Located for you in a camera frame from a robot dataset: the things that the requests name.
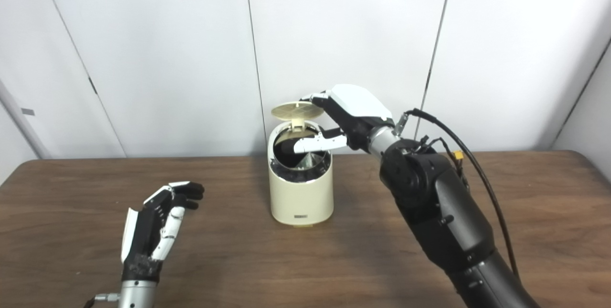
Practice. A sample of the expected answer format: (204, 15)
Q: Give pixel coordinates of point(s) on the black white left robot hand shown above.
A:
(145, 231)

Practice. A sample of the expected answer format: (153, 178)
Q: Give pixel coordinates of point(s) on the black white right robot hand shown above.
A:
(358, 107)

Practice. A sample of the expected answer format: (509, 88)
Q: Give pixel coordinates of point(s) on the cream round bin lid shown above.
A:
(296, 110)

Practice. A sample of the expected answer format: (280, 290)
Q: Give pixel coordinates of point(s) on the white green milk carton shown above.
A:
(312, 161)

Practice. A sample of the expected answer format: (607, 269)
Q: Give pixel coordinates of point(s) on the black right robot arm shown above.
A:
(444, 212)

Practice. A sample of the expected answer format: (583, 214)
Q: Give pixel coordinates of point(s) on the black bin liner bag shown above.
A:
(284, 153)

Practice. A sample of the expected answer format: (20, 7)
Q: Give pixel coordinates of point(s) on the cream-colored bin body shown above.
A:
(300, 200)

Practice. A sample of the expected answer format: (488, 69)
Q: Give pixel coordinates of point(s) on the black panel hinge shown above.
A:
(92, 85)

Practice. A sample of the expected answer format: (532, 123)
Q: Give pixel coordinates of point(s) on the grey wall tag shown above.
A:
(28, 111)

